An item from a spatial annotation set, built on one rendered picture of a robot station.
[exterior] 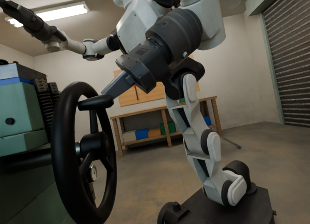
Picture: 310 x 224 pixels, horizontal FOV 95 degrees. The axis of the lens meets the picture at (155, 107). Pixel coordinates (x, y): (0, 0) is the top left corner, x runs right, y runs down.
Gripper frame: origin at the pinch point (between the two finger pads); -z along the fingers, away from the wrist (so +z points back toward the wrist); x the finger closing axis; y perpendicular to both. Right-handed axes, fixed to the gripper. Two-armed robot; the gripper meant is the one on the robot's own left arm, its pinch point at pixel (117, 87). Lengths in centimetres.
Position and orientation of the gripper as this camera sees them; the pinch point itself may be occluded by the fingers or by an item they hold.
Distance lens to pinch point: 28.2
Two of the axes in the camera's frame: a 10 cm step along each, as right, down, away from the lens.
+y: -4.7, -6.2, -6.3
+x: -4.8, -4.2, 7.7
